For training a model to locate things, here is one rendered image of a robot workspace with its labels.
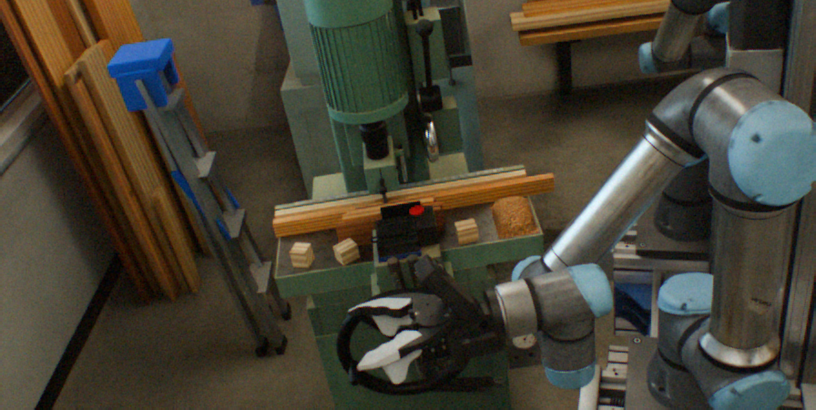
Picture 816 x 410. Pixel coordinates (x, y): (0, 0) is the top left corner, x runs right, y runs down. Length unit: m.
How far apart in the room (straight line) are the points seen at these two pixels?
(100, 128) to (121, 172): 0.19
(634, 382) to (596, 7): 2.39
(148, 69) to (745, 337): 1.77
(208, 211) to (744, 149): 1.89
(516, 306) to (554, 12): 2.69
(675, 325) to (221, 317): 2.13
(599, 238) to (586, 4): 2.56
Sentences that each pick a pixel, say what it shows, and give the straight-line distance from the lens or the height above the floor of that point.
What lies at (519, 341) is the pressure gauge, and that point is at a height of 0.66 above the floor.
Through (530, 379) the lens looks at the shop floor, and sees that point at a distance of 2.69.
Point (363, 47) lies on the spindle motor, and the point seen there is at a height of 1.36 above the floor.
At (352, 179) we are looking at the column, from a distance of 2.04.
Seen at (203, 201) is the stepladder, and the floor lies 0.68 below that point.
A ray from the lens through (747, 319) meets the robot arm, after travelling 1.24.
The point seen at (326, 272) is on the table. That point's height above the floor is 0.89.
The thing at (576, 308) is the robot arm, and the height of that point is 1.22.
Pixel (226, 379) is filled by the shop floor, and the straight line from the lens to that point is 2.94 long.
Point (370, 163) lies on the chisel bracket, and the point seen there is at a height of 1.07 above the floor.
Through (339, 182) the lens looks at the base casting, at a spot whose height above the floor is 0.80.
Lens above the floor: 1.96
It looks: 32 degrees down
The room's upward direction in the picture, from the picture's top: 10 degrees counter-clockwise
